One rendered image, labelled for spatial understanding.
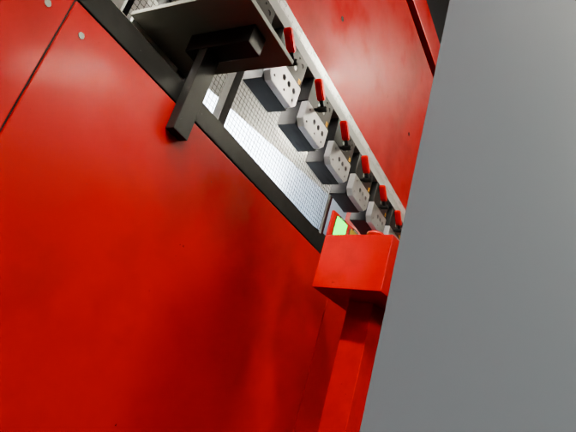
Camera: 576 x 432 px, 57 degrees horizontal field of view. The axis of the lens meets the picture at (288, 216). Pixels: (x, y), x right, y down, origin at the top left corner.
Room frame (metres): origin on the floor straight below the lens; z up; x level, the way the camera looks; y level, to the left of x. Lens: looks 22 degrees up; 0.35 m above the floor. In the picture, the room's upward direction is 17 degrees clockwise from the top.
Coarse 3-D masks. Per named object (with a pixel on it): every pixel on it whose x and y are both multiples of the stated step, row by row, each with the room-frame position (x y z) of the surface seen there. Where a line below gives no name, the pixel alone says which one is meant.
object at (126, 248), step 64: (0, 0) 0.55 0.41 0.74; (64, 0) 0.60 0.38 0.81; (0, 64) 0.58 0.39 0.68; (64, 64) 0.64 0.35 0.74; (128, 64) 0.71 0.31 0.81; (0, 128) 0.61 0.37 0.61; (64, 128) 0.67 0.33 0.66; (128, 128) 0.75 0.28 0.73; (192, 128) 0.85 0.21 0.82; (0, 192) 0.64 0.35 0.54; (64, 192) 0.71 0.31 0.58; (128, 192) 0.79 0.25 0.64; (192, 192) 0.90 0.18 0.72; (256, 192) 1.05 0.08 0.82; (0, 256) 0.67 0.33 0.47; (64, 256) 0.74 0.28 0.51; (128, 256) 0.83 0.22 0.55; (192, 256) 0.95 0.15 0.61; (256, 256) 1.11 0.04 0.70; (0, 320) 0.71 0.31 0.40; (64, 320) 0.78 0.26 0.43; (128, 320) 0.87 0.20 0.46; (192, 320) 1.00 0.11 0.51; (256, 320) 1.17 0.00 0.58; (320, 320) 1.41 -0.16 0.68; (0, 384) 0.74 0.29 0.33; (64, 384) 0.82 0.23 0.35; (128, 384) 0.92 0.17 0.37; (192, 384) 1.05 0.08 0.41; (256, 384) 1.23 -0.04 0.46; (320, 384) 1.49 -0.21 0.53
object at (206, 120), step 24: (96, 0) 0.63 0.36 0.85; (120, 24) 0.67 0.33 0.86; (144, 48) 0.72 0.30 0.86; (168, 72) 0.77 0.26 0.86; (216, 120) 0.89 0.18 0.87; (216, 144) 0.91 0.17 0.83; (240, 168) 0.98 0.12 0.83; (264, 192) 1.07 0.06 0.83; (288, 216) 1.17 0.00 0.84; (312, 240) 1.28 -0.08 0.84
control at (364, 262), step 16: (336, 240) 1.05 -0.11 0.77; (352, 240) 1.02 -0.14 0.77; (368, 240) 1.00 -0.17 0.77; (384, 240) 0.97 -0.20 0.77; (320, 256) 1.07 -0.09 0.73; (336, 256) 1.04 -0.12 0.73; (352, 256) 1.01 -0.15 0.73; (368, 256) 0.99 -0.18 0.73; (384, 256) 0.97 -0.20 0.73; (320, 272) 1.06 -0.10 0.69; (336, 272) 1.03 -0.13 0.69; (352, 272) 1.01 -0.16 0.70; (368, 272) 0.99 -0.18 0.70; (384, 272) 0.96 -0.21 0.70; (320, 288) 1.06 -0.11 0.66; (336, 288) 1.03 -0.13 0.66; (352, 288) 1.00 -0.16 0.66; (368, 288) 0.98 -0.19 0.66; (384, 288) 0.97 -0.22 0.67; (384, 304) 1.04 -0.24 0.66
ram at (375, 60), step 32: (288, 0) 1.11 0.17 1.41; (320, 0) 1.22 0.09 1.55; (352, 0) 1.36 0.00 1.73; (384, 0) 1.53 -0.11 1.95; (320, 32) 1.26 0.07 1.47; (352, 32) 1.41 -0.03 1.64; (384, 32) 1.58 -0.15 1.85; (416, 32) 1.82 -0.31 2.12; (352, 64) 1.45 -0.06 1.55; (384, 64) 1.64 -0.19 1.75; (416, 64) 1.89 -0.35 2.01; (352, 96) 1.50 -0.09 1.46; (384, 96) 1.69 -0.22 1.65; (416, 96) 1.95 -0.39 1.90; (384, 128) 1.75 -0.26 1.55; (416, 128) 2.02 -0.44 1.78; (384, 160) 1.81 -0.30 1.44
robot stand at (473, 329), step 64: (512, 0) 0.29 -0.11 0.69; (448, 64) 0.32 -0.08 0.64; (512, 64) 0.28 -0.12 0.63; (448, 128) 0.31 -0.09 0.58; (512, 128) 0.28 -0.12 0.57; (448, 192) 0.30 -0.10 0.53; (512, 192) 0.28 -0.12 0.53; (448, 256) 0.30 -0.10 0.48; (512, 256) 0.27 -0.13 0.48; (384, 320) 0.32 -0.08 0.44; (448, 320) 0.29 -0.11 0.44; (512, 320) 0.27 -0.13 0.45; (384, 384) 0.32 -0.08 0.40; (448, 384) 0.29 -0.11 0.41; (512, 384) 0.27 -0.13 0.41
